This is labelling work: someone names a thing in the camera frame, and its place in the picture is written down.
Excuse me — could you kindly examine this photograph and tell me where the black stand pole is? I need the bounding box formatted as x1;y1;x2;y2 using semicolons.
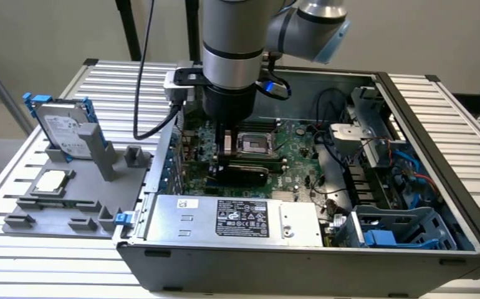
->
184;0;202;60
114;0;142;62

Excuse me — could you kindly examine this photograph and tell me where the grey metal drive cage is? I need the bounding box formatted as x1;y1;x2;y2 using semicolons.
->
329;86;408;169

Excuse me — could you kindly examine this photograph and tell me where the silver CPU chip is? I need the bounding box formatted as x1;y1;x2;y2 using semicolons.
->
29;169;77;197

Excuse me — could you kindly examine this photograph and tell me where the blue-grey plastic disk bay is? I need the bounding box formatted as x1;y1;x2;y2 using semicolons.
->
333;204;461;250

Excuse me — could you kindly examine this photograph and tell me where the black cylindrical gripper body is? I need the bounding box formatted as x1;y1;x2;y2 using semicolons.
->
203;84;258;124

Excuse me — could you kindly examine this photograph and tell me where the red wire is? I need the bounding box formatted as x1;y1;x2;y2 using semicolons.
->
405;173;440;200

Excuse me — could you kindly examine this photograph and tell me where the hard disk with blue bracket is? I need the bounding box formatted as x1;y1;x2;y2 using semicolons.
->
21;92;115;161

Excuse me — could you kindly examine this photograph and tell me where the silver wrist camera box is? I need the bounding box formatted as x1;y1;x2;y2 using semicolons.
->
163;66;210;104

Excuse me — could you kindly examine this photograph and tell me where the blue wire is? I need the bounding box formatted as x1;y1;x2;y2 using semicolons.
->
390;148;432;187

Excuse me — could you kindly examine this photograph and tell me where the metal CPU socket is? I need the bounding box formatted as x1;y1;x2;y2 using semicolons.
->
233;131;281;159

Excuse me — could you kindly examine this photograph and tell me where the blue case latch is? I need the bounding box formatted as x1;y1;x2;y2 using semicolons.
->
114;211;138;227

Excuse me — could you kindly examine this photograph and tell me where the black flat box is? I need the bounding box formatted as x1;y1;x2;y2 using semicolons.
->
450;92;480;116

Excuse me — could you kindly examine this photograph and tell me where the black RAM slot bank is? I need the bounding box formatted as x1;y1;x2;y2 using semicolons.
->
221;156;287;171
237;119;277;132

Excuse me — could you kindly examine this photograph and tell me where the silver power supply unit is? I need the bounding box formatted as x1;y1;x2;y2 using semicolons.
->
142;194;325;249

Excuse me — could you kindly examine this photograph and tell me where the black camera cable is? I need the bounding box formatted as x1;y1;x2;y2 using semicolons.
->
132;0;183;141

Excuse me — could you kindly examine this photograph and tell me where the grey parts rack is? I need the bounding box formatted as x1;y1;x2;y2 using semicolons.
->
1;122;155;241

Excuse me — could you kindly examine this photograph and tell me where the black open PC case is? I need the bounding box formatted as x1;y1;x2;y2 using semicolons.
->
115;65;480;293

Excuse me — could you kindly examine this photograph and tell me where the green motherboard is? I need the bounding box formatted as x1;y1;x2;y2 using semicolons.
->
179;118;334;214

